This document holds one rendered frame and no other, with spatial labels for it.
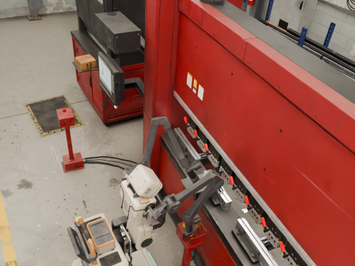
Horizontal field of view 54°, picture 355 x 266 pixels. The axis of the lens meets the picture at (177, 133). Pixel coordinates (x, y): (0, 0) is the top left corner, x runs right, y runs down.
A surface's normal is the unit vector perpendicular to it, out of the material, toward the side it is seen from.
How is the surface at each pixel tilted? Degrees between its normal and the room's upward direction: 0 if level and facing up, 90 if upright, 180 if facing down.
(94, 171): 0
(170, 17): 90
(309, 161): 90
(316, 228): 90
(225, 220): 0
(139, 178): 48
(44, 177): 0
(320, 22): 90
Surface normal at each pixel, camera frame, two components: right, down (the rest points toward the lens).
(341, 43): -0.87, 0.25
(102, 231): 0.07, -0.79
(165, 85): 0.41, 0.58
